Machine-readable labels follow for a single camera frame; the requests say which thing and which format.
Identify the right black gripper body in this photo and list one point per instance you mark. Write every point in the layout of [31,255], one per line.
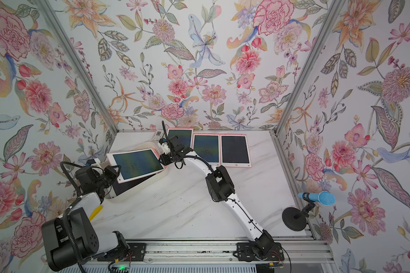
[168,159]

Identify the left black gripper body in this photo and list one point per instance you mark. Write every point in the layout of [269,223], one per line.
[106,179]

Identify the pink writing tablet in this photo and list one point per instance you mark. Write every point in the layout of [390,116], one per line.
[207,146]
[234,151]
[181,136]

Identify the cream plastic storage box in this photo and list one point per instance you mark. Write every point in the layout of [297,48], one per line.
[120,191]

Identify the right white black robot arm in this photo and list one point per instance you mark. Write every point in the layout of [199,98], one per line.
[260,245]

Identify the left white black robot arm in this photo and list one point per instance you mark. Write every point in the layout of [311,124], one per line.
[70,239]

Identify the yellow sticky tape strip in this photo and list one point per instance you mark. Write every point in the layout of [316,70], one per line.
[95,212]

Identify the blue microphone on stand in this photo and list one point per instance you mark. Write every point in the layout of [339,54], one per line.
[296,219]

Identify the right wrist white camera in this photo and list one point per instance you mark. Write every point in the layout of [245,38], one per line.
[165,148]

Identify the wrist white camera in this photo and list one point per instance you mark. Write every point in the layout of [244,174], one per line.
[94,163]
[165,148]

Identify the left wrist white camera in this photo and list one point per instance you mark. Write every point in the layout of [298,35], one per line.
[94,163]

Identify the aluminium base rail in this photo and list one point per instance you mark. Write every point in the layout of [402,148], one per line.
[288,250]

